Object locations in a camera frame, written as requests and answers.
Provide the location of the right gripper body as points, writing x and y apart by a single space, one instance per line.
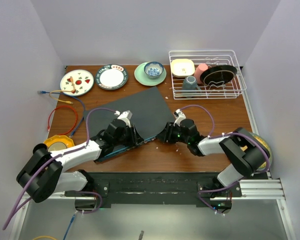
175 134

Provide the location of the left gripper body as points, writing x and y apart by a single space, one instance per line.
127 138

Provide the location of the black network switch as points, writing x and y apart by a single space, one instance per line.
150 114

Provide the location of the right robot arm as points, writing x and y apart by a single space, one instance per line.
247 155

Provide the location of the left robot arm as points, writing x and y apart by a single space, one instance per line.
40 175

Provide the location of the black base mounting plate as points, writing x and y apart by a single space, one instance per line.
161 188

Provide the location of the grey mug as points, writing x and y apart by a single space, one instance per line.
190 86

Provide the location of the yellow scalloped plate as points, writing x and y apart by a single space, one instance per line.
59 138

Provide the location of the white plate dark green rim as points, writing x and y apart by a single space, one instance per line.
111 77

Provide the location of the light green plate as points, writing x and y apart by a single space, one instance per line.
143 79

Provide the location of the cream square plate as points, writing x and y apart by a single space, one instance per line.
182 67

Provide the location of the blue white patterned bowl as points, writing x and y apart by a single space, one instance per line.
153 69

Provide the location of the pink cup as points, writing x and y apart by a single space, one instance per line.
199 70

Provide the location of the black round plate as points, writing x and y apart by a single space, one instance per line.
219 75

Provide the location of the beige bowl on yellow plate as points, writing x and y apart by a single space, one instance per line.
57 146

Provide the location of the white strawberry pattern plate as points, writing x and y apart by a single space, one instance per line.
77 82

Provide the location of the black cup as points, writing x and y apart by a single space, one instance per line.
39 146

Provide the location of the grey plate with yellow mat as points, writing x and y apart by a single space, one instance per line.
266 145

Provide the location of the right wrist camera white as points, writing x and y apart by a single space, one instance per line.
179 117

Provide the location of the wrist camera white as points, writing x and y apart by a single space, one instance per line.
126 116
179 117

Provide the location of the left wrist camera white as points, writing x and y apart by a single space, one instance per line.
126 116

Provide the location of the white wire dish rack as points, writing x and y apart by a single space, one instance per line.
212 58

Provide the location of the aluminium frame rail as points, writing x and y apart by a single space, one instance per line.
259 214

